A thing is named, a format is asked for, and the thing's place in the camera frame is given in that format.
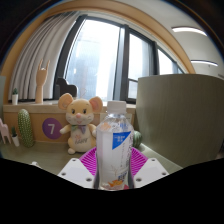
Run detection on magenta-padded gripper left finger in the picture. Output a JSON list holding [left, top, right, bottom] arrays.
[[57, 146, 99, 190]]

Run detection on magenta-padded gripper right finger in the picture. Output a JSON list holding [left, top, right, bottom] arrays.
[[128, 146, 168, 189]]

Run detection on clear water bottle white cap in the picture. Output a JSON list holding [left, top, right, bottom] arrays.
[[95, 100, 135, 191]]

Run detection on small round green cactus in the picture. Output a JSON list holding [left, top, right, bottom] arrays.
[[132, 130, 143, 149]]

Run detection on yellow plush mouse toy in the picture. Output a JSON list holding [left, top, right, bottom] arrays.
[[58, 92, 104, 155]]

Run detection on round purple number sign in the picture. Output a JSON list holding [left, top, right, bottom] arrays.
[[41, 117, 63, 140]]

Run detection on grey-green desk partition panel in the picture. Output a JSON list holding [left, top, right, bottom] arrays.
[[134, 73, 224, 169]]

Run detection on tall green cactus figure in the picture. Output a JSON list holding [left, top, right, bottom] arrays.
[[17, 108, 36, 149]]

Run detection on small plant in white pot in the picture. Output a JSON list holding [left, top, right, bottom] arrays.
[[10, 125, 21, 148], [11, 87, 20, 106]]

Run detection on wooden hand model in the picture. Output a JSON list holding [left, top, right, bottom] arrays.
[[34, 58, 51, 105]]

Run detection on dark-framed window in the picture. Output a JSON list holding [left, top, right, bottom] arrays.
[[53, 13, 186, 104]]

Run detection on grey window curtain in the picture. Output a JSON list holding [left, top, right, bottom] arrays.
[[8, 11, 81, 101]]

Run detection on ceiling lights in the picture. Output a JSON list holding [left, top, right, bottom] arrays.
[[171, 26, 219, 67]]

